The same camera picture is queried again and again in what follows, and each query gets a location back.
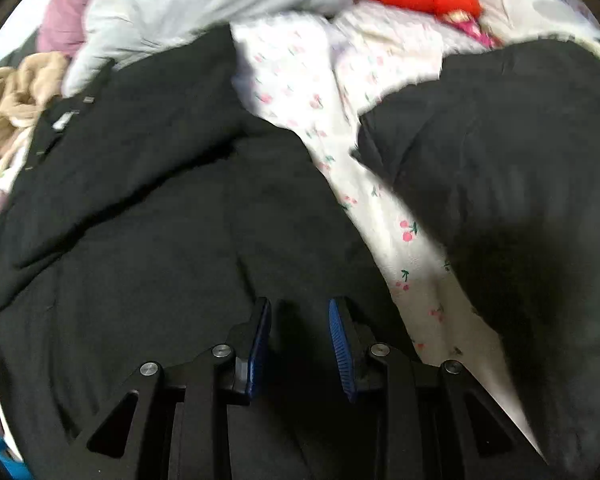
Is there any beige fuzzy cloth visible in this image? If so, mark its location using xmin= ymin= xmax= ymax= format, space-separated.
xmin=0 ymin=52 xmax=71 ymax=168

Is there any white cherry print bed sheet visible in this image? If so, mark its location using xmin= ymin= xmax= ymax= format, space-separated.
xmin=0 ymin=10 xmax=546 ymax=461

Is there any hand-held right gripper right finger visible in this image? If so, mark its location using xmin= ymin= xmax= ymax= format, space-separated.
xmin=328 ymin=297 xmax=546 ymax=480

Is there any blue object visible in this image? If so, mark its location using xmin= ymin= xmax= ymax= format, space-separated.
xmin=0 ymin=435 xmax=31 ymax=480

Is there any mauve pillow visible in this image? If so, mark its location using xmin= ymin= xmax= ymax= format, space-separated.
xmin=37 ymin=0 xmax=106 ymax=58

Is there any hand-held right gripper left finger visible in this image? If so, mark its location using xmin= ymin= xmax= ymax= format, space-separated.
xmin=72 ymin=296 xmax=273 ymax=480

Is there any large black garment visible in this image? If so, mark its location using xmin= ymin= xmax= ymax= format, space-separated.
xmin=0 ymin=25 xmax=600 ymax=480

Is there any white pillow with grey print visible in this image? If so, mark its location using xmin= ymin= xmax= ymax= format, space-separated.
xmin=480 ymin=0 xmax=600 ymax=56

